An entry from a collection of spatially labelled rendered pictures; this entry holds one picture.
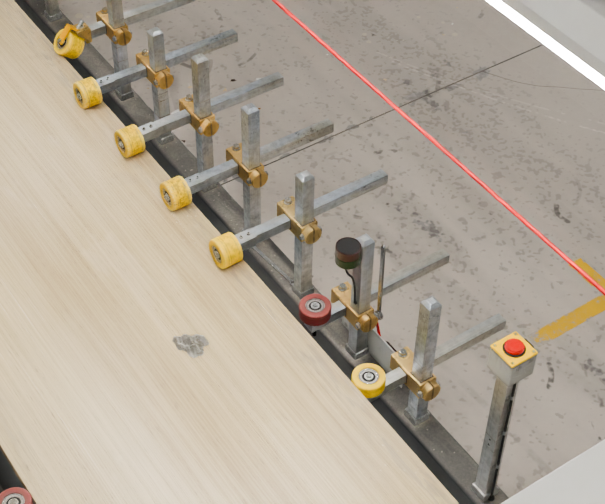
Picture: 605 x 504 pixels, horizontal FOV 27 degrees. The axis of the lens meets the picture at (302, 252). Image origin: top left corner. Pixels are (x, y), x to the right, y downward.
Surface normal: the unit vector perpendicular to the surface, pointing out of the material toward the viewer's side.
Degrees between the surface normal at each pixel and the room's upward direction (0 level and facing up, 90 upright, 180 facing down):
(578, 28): 61
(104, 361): 0
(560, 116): 0
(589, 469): 0
